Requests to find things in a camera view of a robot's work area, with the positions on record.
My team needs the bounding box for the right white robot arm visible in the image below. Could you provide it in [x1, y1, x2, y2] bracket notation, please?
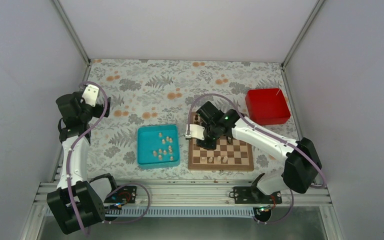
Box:
[185, 101, 322, 204]

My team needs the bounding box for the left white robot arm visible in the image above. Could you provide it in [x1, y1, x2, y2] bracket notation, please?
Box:
[46, 89, 120, 235]

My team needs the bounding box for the wooden chess board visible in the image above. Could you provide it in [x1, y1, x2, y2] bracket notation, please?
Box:
[188, 111, 255, 172]

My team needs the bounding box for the floral patterned table mat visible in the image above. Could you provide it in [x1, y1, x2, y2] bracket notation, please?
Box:
[87, 59, 288, 180]

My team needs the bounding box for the red plastic box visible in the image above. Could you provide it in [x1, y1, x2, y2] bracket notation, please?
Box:
[245, 88, 291, 126]

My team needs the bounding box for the teal plastic tray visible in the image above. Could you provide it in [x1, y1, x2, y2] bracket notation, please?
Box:
[137, 124, 180, 170]

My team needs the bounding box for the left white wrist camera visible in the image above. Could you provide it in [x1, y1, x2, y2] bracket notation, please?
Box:
[81, 84, 99, 107]

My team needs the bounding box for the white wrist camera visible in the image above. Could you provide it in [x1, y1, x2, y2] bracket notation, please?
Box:
[185, 124, 205, 140]
[81, 84, 99, 107]

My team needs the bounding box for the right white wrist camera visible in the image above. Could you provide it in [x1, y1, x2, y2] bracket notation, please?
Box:
[185, 124, 205, 140]

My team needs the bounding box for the aluminium front rail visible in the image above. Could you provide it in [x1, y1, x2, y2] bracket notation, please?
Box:
[32, 181, 333, 218]

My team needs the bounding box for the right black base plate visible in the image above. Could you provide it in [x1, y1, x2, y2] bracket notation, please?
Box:
[228, 186, 283, 205]

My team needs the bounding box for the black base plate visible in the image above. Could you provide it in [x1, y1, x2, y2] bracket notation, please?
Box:
[228, 186, 283, 205]
[104, 185, 137, 205]

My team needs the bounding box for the left aluminium frame post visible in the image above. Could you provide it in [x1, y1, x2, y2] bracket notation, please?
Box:
[51, 0, 91, 65]

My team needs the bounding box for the aluminium frame post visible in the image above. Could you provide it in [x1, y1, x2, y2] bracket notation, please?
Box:
[281, 0, 326, 69]
[51, 0, 91, 65]

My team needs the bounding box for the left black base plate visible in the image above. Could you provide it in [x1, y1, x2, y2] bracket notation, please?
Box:
[104, 185, 137, 205]

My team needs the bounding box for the right aluminium frame post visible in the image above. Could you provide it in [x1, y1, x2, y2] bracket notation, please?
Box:
[281, 0, 326, 69]

